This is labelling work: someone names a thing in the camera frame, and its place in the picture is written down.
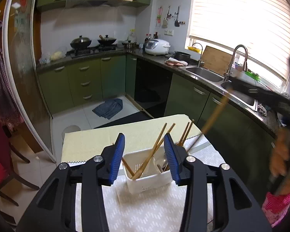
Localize steel sink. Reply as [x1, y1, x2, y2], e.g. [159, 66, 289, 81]
[183, 66, 258, 112]

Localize wooden chopstick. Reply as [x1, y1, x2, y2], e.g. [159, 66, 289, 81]
[122, 158, 135, 177]
[131, 123, 167, 180]
[177, 122, 190, 146]
[201, 95, 229, 135]
[135, 122, 176, 178]
[180, 120, 194, 147]

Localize black wok with lid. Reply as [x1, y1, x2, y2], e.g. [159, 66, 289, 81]
[70, 35, 91, 49]

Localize white rice cooker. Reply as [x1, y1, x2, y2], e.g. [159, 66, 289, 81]
[144, 39, 171, 55]

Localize white plastic utensil holder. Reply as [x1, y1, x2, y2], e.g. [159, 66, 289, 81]
[123, 146, 173, 194]

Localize steel kitchen faucet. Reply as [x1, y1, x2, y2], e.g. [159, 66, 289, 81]
[223, 44, 249, 81]

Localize person right hand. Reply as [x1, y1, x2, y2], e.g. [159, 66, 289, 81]
[270, 128, 290, 177]

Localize green kitchen cabinets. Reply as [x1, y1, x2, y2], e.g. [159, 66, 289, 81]
[37, 53, 278, 201]

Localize wooden cutting board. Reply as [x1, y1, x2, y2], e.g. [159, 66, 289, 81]
[201, 46, 232, 76]

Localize yellow table mat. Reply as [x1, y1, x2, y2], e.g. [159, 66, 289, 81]
[61, 114, 191, 162]

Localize blue cloth on floor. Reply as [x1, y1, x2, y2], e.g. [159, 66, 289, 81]
[92, 98, 123, 119]

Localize white patterned table cloth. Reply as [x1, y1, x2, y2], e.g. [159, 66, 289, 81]
[75, 136, 225, 231]

